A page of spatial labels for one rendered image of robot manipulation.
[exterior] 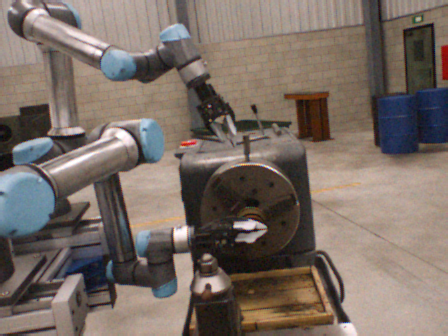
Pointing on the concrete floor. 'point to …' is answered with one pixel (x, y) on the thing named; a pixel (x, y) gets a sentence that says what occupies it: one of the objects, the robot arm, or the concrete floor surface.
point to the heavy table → (317, 124)
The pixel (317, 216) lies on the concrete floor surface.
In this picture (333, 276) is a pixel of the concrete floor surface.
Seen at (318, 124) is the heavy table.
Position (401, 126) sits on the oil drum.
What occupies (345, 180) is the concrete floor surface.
